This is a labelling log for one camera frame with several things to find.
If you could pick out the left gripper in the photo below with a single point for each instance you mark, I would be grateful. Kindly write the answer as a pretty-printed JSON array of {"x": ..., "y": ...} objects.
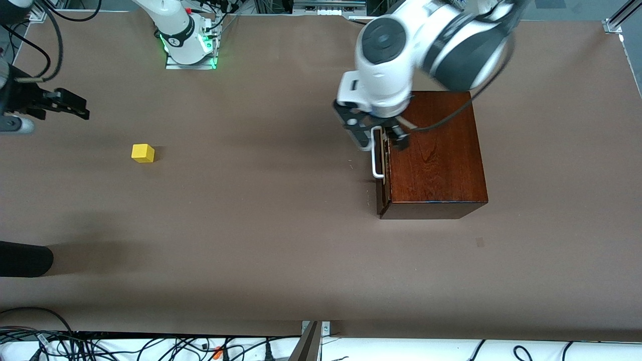
[{"x": 389, "y": 122}]

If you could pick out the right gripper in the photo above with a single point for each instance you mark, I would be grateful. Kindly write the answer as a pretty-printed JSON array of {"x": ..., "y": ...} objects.
[{"x": 21, "y": 97}]

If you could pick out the yellow block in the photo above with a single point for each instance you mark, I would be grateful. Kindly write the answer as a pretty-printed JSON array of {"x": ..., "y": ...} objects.
[{"x": 143, "y": 153}]

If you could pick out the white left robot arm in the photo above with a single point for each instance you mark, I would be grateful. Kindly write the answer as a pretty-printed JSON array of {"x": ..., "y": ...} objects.
[{"x": 386, "y": 65}]

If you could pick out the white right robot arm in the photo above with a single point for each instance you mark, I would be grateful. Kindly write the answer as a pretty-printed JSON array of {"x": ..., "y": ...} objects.
[{"x": 175, "y": 25}]

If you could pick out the dark wooden cabinet box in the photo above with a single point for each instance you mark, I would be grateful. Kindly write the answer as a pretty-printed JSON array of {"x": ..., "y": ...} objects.
[{"x": 441, "y": 165}]

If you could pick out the white socket panel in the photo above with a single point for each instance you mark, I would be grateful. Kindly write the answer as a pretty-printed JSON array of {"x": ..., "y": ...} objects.
[{"x": 326, "y": 11}]

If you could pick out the black cylindrical object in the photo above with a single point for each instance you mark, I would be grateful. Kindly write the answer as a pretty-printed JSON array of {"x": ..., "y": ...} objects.
[{"x": 25, "y": 259}]

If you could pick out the grey slanted beam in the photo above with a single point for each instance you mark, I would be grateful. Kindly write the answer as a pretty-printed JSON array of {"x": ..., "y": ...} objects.
[{"x": 308, "y": 346}]

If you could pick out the aluminium frame profile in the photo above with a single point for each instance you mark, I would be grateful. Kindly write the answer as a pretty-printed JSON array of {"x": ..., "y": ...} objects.
[
  {"x": 613, "y": 25},
  {"x": 40, "y": 16}
]

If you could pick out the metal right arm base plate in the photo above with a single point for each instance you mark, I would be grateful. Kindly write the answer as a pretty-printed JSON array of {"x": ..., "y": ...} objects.
[{"x": 190, "y": 66}]

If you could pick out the small metal bracket plate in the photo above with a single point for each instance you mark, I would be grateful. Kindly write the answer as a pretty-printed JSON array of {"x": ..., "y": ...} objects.
[{"x": 326, "y": 328}]

